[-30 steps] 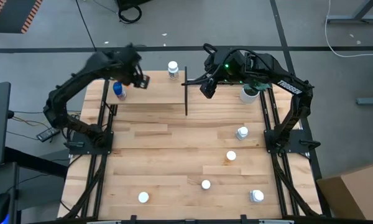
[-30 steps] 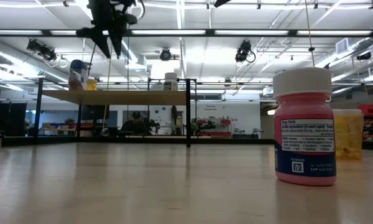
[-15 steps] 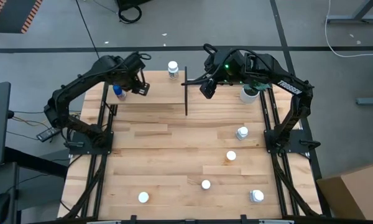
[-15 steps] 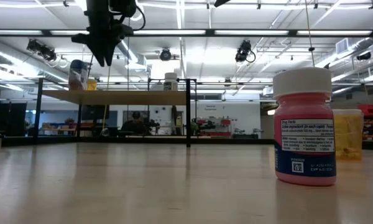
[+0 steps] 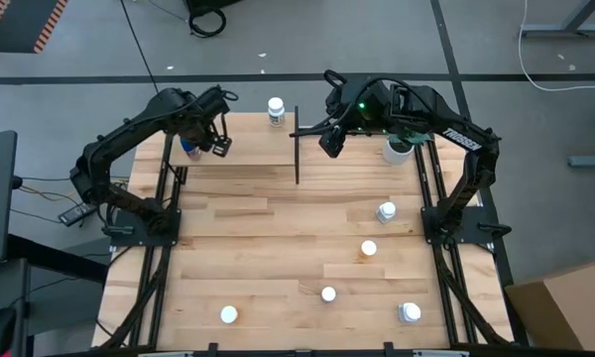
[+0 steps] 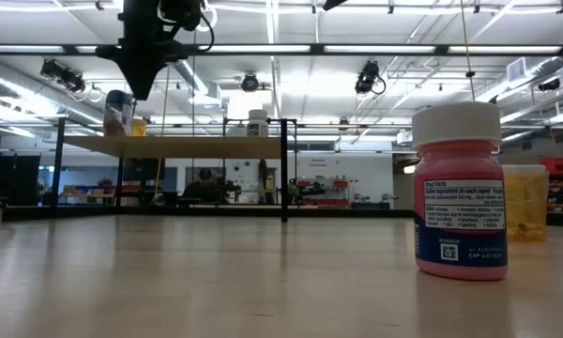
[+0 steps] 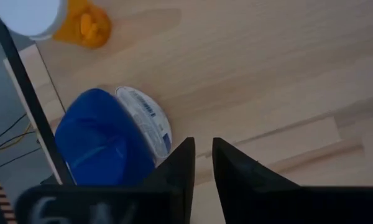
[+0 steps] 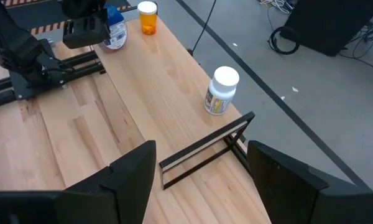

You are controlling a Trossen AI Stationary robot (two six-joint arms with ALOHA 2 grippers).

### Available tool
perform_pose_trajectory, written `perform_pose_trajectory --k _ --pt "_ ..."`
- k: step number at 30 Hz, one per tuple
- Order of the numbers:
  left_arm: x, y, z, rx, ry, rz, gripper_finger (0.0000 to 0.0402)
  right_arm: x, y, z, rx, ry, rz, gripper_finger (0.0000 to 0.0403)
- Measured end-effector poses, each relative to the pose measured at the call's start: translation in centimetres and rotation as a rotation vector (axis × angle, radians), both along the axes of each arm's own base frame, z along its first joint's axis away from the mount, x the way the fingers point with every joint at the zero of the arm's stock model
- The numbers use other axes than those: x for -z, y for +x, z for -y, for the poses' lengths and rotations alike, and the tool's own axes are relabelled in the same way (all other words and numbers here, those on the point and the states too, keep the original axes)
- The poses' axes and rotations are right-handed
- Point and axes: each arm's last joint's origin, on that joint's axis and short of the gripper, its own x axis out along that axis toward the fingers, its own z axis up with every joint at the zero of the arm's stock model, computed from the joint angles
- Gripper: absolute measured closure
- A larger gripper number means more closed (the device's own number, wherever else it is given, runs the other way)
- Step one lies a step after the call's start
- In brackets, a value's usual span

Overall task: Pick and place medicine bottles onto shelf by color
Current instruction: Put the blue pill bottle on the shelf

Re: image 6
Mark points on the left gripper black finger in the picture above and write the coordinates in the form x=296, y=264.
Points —
x=151, y=77
x=136, y=77

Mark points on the blue-capped medicine bottle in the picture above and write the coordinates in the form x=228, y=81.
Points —
x=118, y=117

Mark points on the amber pill bottle white cap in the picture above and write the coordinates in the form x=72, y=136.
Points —
x=140, y=127
x=528, y=206

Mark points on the pink medicine bottle white cap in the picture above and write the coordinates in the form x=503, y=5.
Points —
x=460, y=164

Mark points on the wooden shelf black metal legs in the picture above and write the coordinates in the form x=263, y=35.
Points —
x=178, y=147

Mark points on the long linear ceiling light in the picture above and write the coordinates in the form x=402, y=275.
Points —
x=272, y=70
x=380, y=49

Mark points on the black ceiling-mounted device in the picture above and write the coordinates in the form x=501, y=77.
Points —
x=549, y=84
x=63, y=75
x=368, y=77
x=249, y=82

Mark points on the black monitor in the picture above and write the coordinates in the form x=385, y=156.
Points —
x=143, y=170

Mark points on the person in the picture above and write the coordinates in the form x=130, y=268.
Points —
x=205, y=188

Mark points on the table with boxes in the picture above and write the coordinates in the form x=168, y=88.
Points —
x=82, y=190

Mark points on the black partition panel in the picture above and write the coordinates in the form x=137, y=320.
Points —
x=9, y=180

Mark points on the small green plant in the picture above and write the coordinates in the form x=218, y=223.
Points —
x=293, y=191

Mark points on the white air vent unit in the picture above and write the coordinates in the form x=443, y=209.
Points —
x=521, y=69

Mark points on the white ceiling air duct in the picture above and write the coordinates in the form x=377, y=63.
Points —
x=202, y=87

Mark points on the silver ventilation duct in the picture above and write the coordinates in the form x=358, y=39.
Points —
x=23, y=91

